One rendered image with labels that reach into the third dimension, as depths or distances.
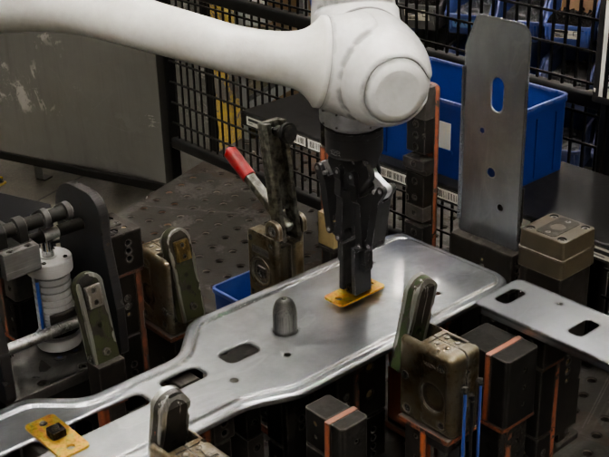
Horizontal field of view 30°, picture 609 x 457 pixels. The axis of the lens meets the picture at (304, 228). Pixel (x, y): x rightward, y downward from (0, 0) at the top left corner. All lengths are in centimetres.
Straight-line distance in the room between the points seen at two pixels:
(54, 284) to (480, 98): 65
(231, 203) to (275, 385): 127
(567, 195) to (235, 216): 94
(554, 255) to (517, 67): 26
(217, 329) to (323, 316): 14
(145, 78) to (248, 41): 276
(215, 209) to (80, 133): 175
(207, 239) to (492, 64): 99
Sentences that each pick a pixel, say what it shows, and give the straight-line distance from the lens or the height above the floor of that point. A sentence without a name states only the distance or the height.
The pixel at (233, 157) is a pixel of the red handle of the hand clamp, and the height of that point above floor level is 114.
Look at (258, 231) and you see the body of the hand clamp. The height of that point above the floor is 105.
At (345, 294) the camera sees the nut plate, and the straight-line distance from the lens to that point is 155.
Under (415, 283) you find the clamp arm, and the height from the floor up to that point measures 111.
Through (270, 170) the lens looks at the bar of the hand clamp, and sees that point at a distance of 158.
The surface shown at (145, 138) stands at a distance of 409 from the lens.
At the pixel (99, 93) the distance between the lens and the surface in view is 414.
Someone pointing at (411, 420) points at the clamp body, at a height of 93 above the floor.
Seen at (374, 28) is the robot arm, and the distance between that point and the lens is 123.
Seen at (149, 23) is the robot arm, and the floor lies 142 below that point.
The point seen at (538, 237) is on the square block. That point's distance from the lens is 162.
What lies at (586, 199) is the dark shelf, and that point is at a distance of 181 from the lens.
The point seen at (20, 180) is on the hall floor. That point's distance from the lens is 473.
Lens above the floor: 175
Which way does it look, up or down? 25 degrees down
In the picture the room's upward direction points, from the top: 2 degrees counter-clockwise
